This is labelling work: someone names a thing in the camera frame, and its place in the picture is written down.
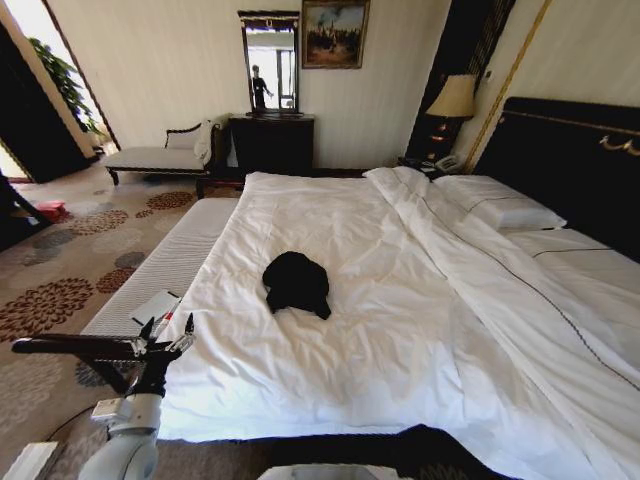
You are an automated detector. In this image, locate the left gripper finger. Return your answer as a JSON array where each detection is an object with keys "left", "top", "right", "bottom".
[
  {"left": 168, "top": 312, "right": 197, "bottom": 353},
  {"left": 130, "top": 314, "right": 157, "bottom": 358}
]

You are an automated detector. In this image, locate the white ribbed bed bench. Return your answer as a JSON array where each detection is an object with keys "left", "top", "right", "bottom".
[{"left": 79, "top": 198, "right": 240, "bottom": 337}]

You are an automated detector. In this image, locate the dark bed base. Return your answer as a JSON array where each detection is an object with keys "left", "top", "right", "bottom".
[{"left": 158, "top": 423, "right": 507, "bottom": 480}]

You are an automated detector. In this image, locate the white bed sheet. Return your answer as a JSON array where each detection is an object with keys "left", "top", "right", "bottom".
[{"left": 502, "top": 227, "right": 640, "bottom": 374}]

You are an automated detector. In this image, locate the white paper booklet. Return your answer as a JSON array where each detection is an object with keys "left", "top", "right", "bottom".
[{"left": 131, "top": 291, "right": 183, "bottom": 335}]

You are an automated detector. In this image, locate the dark wooden stand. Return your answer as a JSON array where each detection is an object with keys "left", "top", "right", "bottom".
[{"left": 10, "top": 333, "right": 184, "bottom": 396}]

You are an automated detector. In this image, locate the black crumpled garment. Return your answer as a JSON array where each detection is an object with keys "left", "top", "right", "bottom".
[{"left": 262, "top": 251, "right": 333, "bottom": 322}]

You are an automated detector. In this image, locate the white flat box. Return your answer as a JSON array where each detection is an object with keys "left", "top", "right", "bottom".
[{"left": 7, "top": 441, "right": 60, "bottom": 480}]

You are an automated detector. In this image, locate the red item on floor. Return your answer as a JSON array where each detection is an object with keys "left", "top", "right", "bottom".
[{"left": 30, "top": 200, "right": 68, "bottom": 222}]

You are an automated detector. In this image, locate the white duvet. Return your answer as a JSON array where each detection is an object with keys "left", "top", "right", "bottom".
[{"left": 158, "top": 166, "right": 640, "bottom": 480}]

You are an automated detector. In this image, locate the white upholstered chaise longue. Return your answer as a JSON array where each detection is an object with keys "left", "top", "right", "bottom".
[{"left": 104, "top": 119, "right": 222, "bottom": 201}]

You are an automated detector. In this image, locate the white robot front shell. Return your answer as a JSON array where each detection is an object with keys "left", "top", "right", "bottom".
[{"left": 256, "top": 463, "right": 389, "bottom": 480}]

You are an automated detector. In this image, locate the white cloth on chaise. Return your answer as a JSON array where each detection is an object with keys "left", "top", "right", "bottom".
[{"left": 192, "top": 119, "right": 215, "bottom": 163}]

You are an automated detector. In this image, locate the dark wooden dresser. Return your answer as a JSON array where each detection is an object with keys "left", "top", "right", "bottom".
[{"left": 228, "top": 112, "right": 317, "bottom": 177}]

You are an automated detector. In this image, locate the person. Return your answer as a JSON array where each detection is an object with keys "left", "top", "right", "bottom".
[{"left": 251, "top": 64, "right": 275, "bottom": 112}]

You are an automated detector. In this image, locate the green potted plant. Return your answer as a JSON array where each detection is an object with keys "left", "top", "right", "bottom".
[{"left": 27, "top": 37, "right": 101, "bottom": 135}]

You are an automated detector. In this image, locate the dark framed mirror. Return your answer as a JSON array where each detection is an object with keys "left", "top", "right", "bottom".
[{"left": 236, "top": 9, "right": 302, "bottom": 117}]

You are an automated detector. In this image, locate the gold framed painting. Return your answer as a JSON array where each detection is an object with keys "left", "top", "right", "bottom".
[{"left": 300, "top": 0, "right": 372, "bottom": 70}]

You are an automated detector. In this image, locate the table lamp with beige shade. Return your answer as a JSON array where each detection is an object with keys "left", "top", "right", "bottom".
[{"left": 418, "top": 74, "right": 476, "bottom": 161}]

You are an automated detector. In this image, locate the white pillow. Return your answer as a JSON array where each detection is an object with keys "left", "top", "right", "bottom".
[{"left": 433, "top": 174, "right": 568, "bottom": 232}]

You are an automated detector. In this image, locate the black headboard with gold trim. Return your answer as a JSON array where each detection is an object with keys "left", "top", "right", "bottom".
[{"left": 473, "top": 96, "right": 640, "bottom": 262}]

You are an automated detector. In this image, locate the black gold striped wall panel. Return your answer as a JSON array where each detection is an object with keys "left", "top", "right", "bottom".
[{"left": 405, "top": 0, "right": 517, "bottom": 160}]

